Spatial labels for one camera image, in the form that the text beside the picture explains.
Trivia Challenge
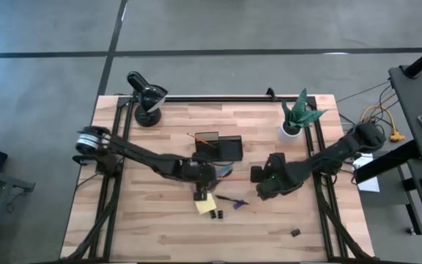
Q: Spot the grey side desk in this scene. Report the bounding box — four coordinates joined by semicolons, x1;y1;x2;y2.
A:
388;64;422;250

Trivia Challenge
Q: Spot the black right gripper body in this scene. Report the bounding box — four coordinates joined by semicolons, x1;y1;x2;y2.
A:
250;153;302;201

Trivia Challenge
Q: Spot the black desk lamp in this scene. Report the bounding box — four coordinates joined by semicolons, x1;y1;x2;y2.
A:
126;71;169;128

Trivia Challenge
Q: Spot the black desk leg bar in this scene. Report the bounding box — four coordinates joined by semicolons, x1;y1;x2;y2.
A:
353;141;422;184

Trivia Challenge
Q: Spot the yellow sticky note pad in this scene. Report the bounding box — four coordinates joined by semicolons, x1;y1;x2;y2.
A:
194;194;218;216

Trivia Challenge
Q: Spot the white paper sheet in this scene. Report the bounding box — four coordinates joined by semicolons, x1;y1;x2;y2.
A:
352;153;380;194

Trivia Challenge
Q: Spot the black mesh desk organizer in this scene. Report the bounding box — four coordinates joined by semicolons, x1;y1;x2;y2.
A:
195;131;244;162

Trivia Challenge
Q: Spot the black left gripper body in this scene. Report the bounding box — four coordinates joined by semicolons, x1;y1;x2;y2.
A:
188;161;219;192

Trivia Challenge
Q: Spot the yellow cable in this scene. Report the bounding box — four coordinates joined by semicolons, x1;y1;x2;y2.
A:
359;104;406;143

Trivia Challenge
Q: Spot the green plant in white pot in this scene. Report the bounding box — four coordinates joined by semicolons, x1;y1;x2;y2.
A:
277;87;328;144

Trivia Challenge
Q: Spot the plain black pen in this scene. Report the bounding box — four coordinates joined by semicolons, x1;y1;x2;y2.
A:
215;194;251;205

